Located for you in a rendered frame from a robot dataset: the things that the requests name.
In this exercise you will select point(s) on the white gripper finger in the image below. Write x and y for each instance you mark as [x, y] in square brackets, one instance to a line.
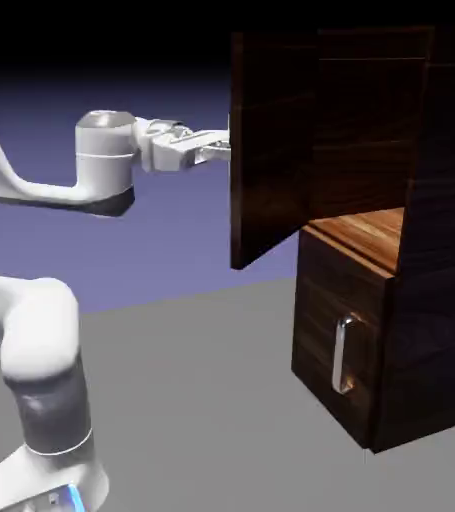
[216, 156]
[221, 144]

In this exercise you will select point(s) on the dark wood cabinet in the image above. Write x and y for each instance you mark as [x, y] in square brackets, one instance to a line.
[439, 240]

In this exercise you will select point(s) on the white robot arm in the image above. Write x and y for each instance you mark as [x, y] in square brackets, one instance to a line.
[103, 160]

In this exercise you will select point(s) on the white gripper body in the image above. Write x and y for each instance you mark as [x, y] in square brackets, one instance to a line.
[171, 156]

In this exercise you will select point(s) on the dark wood cabinet door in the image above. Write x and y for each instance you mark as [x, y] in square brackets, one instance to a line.
[271, 152]

